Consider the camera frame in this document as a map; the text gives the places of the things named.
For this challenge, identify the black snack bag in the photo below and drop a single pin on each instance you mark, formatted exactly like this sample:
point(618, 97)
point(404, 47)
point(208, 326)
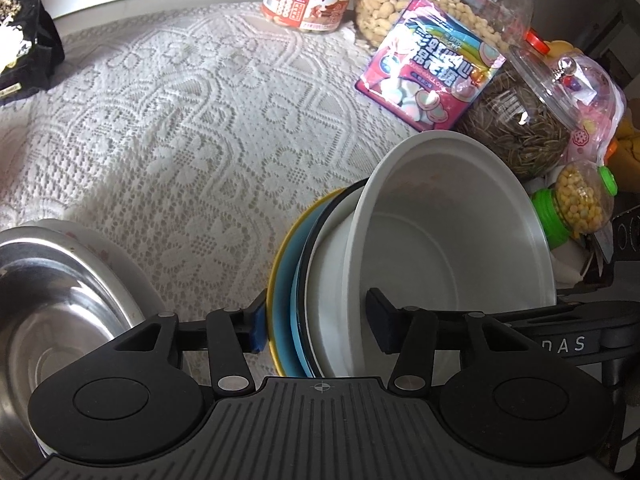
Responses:
point(25, 35)

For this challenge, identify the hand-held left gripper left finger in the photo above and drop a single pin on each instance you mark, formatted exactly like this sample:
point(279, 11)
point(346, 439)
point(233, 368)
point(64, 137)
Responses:
point(257, 330)

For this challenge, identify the white lace tablecloth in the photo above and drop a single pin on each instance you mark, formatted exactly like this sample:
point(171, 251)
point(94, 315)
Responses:
point(175, 135)

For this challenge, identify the large glass jar with lid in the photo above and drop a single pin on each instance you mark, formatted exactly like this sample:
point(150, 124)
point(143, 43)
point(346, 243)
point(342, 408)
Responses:
point(380, 15)

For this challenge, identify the green candy dispenser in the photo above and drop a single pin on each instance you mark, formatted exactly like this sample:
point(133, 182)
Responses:
point(575, 195)

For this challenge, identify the pink marshmallow bag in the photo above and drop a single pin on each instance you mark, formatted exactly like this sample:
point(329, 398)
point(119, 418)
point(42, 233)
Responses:
point(430, 75)

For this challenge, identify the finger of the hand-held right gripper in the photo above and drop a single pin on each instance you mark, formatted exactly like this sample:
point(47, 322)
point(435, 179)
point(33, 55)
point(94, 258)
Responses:
point(590, 315)

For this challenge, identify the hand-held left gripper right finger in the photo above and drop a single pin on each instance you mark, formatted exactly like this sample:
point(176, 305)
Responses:
point(385, 325)

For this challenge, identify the glass jar of sunflower seeds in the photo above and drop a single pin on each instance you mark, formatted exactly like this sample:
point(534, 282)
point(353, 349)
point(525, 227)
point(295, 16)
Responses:
point(520, 125)

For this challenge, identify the red bottle cap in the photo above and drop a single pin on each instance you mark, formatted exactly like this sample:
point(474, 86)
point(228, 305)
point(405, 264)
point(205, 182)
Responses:
point(536, 40)

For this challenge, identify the stainless steel bowl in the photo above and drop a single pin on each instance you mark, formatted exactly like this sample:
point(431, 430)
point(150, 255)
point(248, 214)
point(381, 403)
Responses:
point(50, 310)

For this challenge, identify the pink plastic bag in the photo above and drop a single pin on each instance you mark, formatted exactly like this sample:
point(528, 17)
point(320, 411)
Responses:
point(595, 115)

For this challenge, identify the white plastic bowl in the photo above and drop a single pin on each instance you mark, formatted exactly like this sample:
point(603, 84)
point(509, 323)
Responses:
point(450, 240)

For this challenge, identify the blue enamel bowl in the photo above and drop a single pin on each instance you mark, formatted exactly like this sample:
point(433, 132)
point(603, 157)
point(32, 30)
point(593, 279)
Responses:
point(288, 310)

